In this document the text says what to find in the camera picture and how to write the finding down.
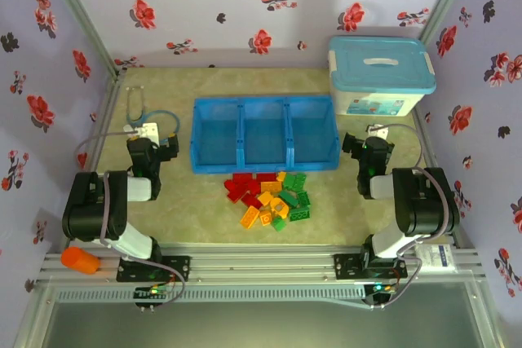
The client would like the slotted grey cable duct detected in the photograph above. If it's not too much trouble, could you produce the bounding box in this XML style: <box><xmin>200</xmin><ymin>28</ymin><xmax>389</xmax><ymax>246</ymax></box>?
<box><xmin>55</xmin><ymin>284</ymin><xmax>366</xmax><ymax>304</ymax></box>

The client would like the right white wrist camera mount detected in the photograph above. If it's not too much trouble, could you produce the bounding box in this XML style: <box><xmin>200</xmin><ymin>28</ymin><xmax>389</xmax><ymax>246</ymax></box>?
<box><xmin>366</xmin><ymin>124</ymin><xmax>389</xmax><ymax>142</ymax></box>

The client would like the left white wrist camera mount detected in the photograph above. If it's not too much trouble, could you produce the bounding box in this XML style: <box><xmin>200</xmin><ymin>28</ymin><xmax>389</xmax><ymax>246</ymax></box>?
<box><xmin>136</xmin><ymin>121</ymin><xmax>159</xmax><ymax>142</ymax></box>

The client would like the blue stethoscope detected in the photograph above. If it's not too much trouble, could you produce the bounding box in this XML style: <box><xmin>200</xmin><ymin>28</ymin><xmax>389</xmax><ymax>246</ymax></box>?
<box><xmin>125</xmin><ymin>85</ymin><xmax>181</xmax><ymax>149</ymax></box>

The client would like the white storage box blue lid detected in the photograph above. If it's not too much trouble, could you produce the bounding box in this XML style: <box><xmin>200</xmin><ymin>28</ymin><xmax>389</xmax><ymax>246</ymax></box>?
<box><xmin>328</xmin><ymin>35</ymin><xmax>437</xmax><ymax>117</ymax></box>

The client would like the grey metal panel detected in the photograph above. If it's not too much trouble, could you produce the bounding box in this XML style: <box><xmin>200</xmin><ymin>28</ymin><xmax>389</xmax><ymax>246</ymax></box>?
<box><xmin>11</xmin><ymin>278</ymin><xmax>505</xmax><ymax>348</ymax></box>

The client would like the left arm grey cable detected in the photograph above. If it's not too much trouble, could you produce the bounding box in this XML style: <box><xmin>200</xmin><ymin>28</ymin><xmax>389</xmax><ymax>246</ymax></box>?
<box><xmin>76</xmin><ymin>130</ymin><xmax>187</xmax><ymax>309</ymax></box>

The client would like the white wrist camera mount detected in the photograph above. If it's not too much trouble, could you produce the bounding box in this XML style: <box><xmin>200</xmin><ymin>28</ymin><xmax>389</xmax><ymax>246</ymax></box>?
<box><xmin>136</xmin><ymin>121</ymin><xmax>159</xmax><ymax>142</ymax></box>
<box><xmin>366</xmin><ymin>124</ymin><xmax>389</xmax><ymax>142</ymax></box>

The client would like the small circuit board green light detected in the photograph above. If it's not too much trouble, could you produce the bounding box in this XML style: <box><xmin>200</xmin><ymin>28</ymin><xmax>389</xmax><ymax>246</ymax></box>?
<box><xmin>364</xmin><ymin>281</ymin><xmax>397</xmax><ymax>309</ymax></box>
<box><xmin>133</xmin><ymin>284</ymin><xmax>171</xmax><ymax>311</ymax></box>

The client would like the orange plastic cup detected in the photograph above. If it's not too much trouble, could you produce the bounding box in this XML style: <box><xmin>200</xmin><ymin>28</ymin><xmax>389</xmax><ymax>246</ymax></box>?
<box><xmin>60</xmin><ymin>246</ymin><xmax>101</xmax><ymax>275</ymax></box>

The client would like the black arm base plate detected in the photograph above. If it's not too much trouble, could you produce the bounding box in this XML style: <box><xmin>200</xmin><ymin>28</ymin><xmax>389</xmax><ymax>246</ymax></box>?
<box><xmin>117</xmin><ymin>255</ymin><xmax>192</xmax><ymax>283</ymax></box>
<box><xmin>333</xmin><ymin>253</ymin><xmax>409</xmax><ymax>282</ymax></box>

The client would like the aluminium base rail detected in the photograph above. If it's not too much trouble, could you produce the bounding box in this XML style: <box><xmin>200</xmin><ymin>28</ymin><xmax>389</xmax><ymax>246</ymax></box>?
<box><xmin>38</xmin><ymin>241</ymin><xmax>486</xmax><ymax>284</ymax></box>

